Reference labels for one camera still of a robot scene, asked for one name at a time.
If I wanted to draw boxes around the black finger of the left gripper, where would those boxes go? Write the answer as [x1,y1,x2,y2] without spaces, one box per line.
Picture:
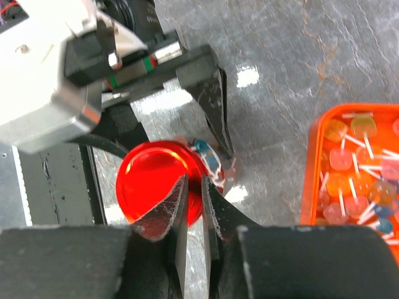
[177,67,234,156]

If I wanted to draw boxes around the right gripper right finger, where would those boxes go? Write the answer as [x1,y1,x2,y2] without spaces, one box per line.
[201,176,265,298]

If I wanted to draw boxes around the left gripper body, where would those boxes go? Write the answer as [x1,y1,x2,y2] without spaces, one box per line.
[62,29,218,97]

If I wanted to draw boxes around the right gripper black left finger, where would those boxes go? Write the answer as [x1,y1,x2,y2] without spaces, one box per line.
[133,174,189,298]

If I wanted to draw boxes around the red jar lid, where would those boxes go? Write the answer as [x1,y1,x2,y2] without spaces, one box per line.
[115,140,209,226]

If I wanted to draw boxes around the clear glass jar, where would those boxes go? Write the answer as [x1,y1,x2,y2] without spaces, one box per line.
[173,135,242,196]

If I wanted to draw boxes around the orange tray of lollipops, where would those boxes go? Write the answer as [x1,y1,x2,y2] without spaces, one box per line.
[300,103,398,257]

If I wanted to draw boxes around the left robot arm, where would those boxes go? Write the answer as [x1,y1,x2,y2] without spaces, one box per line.
[64,1,234,158]

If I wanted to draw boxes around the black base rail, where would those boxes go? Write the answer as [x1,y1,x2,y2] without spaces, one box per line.
[1,143,107,227]

